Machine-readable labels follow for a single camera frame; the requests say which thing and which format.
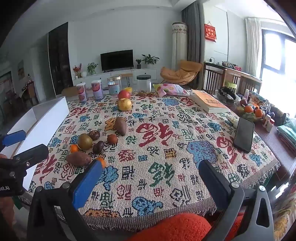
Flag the pink and yellow snack bag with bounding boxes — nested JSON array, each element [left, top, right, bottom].
[[153, 83, 190, 97]]

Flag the white television cabinet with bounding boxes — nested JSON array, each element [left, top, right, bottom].
[[72, 68, 158, 87]]

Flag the red wall hanging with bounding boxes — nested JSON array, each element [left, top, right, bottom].
[[204, 22, 217, 42]]

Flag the folded teal cloth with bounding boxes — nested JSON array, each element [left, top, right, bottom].
[[276, 118, 296, 149]]

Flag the floral printed cloth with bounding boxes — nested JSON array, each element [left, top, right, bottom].
[[273, 185, 296, 241]]

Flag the black smartphone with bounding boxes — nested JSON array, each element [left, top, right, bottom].
[[233, 116, 255, 153]]

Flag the person's left forearm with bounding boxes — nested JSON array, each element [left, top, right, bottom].
[[0, 197, 17, 233]]

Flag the covered standing air conditioner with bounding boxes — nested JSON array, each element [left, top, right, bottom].
[[172, 22, 188, 67]]

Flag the grey curtain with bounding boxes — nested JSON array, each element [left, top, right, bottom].
[[181, 1, 205, 64]]

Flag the blue labelled glass jar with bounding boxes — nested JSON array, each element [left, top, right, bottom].
[[107, 76, 122, 96]]

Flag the red fuzzy clothing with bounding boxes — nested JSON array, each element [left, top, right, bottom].
[[125, 213, 245, 241]]

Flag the small white bottles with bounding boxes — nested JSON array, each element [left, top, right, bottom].
[[262, 113, 275, 132]]

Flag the pink labelled can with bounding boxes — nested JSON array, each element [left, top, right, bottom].
[[76, 83, 88, 102], [91, 80, 104, 100]]

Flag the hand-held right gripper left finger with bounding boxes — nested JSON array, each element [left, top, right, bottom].
[[26, 159, 103, 241]]

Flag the small glass bottle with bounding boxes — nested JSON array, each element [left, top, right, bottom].
[[225, 115, 238, 128]]

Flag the purple sweet potato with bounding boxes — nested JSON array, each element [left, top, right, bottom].
[[65, 151, 92, 166], [114, 117, 127, 136]]

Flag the black lidded glass jar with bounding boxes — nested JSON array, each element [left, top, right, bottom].
[[136, 75, 152, 93]]

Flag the brownish green round pear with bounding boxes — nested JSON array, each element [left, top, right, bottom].
[[77, 134, 93, 150]]

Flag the white curtain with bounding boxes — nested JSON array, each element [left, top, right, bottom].
[[245, 17, 263, 77]]

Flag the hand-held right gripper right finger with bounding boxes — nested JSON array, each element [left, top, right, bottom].
[[198, 159, 277, 241]]

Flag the green potted plant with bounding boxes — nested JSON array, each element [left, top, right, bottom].
[[87, 62, 98, 75]]

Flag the basket of cosmetics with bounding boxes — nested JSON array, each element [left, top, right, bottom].
[[217, 86, 241, 105]]

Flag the wooden stool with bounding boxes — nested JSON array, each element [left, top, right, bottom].
[[121, 73, 134, 87]]

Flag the black television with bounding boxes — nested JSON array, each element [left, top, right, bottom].
[[100, 49, 134, 71]]

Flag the yellow pear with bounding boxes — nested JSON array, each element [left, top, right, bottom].
[[117, 98, 133, 112]]

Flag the red flowers in vase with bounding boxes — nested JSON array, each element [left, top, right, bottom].
[[73, 63, 83, 78]]

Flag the large leafy potted plant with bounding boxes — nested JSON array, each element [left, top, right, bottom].
[[142, 54, 160, 69]]

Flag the window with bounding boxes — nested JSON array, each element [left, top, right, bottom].
[[261, 29, 296, 105]]

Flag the orange lounge chair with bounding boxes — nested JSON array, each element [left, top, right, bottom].
[[160, 60, 203, 86]]

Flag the orange covered book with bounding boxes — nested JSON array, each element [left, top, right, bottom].
[[191, 89, 231, 114]]

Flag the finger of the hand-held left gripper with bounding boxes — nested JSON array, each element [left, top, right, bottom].
[[0, 130, 26, 147], [11, 144, 49, 170]]

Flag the printed woven tablecloth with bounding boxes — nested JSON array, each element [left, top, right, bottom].
[[28, 89, 281, 219]]

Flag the glass fruit bowl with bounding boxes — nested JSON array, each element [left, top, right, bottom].
[[235, 102, 265, 123]]

